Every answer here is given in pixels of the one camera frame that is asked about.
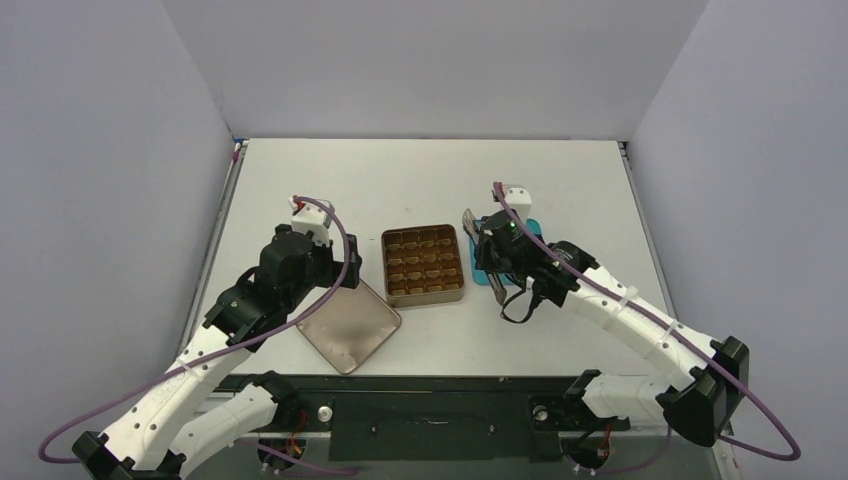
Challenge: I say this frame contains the metal tongs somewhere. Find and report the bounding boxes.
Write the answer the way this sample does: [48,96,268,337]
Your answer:
[462,208,506,305]

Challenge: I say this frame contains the gold cookie tin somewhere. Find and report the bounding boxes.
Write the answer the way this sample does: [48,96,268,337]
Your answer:
[381,224,465,308]

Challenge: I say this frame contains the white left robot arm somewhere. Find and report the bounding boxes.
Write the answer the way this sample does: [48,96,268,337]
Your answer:
[72,224,361,479]

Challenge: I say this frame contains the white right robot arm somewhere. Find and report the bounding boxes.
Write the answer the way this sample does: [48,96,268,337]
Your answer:
[462,210,750,447]

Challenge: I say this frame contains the teal plastic tray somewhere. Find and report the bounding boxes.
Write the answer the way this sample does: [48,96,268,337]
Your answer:
[466,217,543,286]

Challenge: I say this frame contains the gold tin lid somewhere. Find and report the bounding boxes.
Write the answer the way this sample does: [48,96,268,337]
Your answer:
[297,281,402,375]

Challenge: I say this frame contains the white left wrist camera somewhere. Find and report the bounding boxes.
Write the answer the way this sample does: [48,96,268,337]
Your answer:
[288,196,335,247]

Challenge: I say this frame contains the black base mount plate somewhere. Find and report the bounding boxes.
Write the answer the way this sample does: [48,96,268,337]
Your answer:
[211,374,664,463]

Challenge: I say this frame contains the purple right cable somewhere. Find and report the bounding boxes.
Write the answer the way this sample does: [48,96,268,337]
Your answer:
[492,182,802,463]

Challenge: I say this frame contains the purple cable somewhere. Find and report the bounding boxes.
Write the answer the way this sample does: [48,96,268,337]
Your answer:
[37,195,362,465]
[492,182,802,463]

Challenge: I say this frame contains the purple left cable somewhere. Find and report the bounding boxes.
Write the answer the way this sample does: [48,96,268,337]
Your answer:
[37,195,362,465]

